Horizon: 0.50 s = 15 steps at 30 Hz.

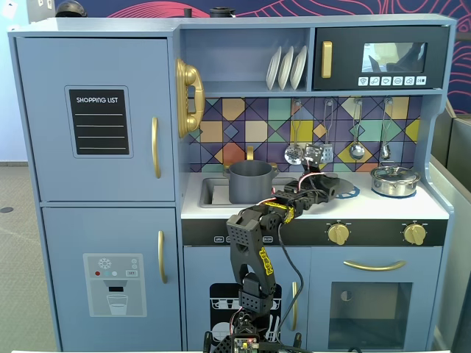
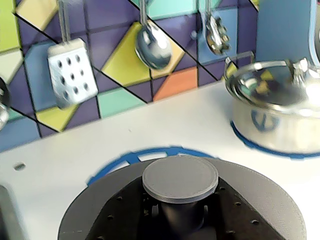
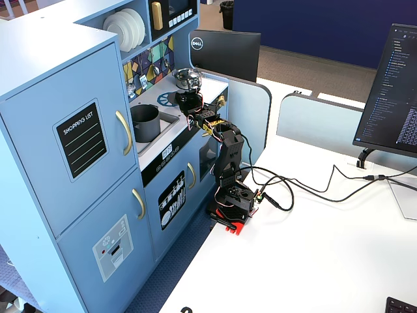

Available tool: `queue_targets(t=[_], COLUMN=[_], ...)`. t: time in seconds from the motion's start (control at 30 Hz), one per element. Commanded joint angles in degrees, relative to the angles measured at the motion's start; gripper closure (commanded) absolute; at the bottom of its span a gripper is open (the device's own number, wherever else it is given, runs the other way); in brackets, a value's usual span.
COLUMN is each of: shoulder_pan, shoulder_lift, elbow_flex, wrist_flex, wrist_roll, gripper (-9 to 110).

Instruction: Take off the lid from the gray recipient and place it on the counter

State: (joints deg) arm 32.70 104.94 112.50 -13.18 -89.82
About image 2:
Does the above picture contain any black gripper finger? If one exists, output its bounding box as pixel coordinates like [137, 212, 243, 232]
[199, 179, 286, 240]
[88, 177, 164, 240]

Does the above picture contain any stainless steel pot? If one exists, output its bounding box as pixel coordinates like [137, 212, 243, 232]
[224, 51, 320, 155]

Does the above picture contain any perforated metal spatula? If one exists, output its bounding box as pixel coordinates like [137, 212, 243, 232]
[46, 0, 99, 110]

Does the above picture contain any shiny metal spoon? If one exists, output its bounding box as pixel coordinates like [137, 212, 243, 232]
[134, 0, 173, 71]

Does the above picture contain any blue printed burner ring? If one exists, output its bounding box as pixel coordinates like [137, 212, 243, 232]
[86, 145, 221, 186]

